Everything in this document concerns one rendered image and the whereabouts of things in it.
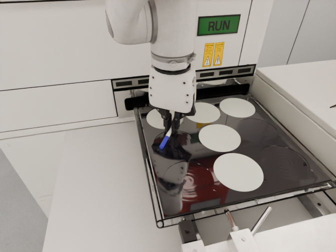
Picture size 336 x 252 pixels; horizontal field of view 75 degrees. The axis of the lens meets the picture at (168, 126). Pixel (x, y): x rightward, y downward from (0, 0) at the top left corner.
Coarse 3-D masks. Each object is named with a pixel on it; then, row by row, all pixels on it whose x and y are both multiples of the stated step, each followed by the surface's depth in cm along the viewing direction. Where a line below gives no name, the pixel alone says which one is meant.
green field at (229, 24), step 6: (204, 18) 57; (210, 18) 57; (216, 18) 57; (222, 18) 58; (228, 18) 58; (234, 18) 58; (204, 24) 58; (210, 24) 58; (216, 24) 58; (222, 24) 59; (228, 24) 59; (234, 24) 59; (204, 30) 59; (210, 30) 59; (216, 30) 59; (222, 30) 60; (228, 30) 60; (234, 30) 60
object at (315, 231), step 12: (324, 216) 40; (276, 228) 38; (288, 228) 38; (300, 228) 38; (312, 228) 38; (324, 228) 38; (264, 240) 37; (276, 240) 37; (288, 240) 37; (300, 240) 37; (312, 240) 37; (324, 240) 37
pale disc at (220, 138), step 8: (208, 128) 56; (216, 128) 56; (224, 128) 56; (232, 128) 56; (200, 136) 54; (208, 136) 54; (216, 136) 54; (224, 136) 54; (232, 136) 54; (208, 144) 52; (216, 144) 52; (224, 144) 52; (232, 144) 52
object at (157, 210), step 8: (136, 112) 61; (136, 120) 59; (144, 144) 51; (144, 152) 49; (144, 160) 48; (152, 176) 44; (152, 192) 41; (152, 200) 40; (160, 208) 39; (160, 216) 38
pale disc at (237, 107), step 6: (222, 102) 66; (228, 102) 66; (234, 102) 66; (240, 102) 66; (246, 102) 66; (222, 108) 63; (228, 108) 63; (234, 108) 63; (240, 108) 63; (246, 108) 63; (252, 108) 63; (228, 114) 61; (234, 114) 61; (240, 114) 61; (246, 114) 61
